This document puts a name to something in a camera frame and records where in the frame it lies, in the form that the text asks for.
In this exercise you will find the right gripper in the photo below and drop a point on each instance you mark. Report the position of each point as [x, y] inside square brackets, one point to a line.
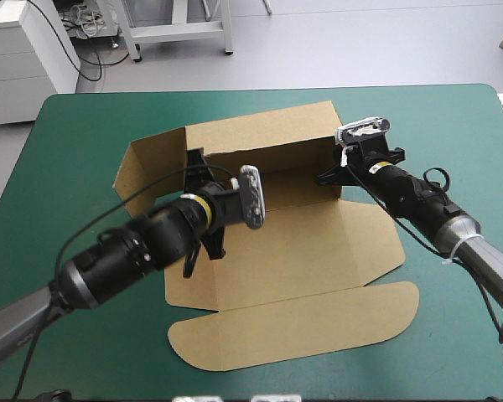
[369, 151]

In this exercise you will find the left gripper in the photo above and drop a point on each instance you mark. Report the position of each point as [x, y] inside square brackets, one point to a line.
[226, 205]

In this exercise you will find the brown cardboard box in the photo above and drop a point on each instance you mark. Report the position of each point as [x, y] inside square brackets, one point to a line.
[310, 259]

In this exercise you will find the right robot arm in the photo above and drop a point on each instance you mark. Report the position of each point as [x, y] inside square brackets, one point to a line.
[465, 234]

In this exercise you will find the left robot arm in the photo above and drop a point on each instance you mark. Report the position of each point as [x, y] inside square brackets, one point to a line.
[109, 259]

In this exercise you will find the white drawer cabinet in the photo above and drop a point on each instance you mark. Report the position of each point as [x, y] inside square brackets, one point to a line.
[21, 67]

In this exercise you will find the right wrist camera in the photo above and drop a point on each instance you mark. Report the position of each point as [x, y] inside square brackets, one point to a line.
[360, 130]

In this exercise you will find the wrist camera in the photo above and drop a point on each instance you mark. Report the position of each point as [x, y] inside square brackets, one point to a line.
[251, 197]
[360, 130]

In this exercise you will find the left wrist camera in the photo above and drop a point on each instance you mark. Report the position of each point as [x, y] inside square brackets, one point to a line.
[251, 197]

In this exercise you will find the white metal rack frame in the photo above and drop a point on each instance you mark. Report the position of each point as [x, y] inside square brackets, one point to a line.
[180, 31]

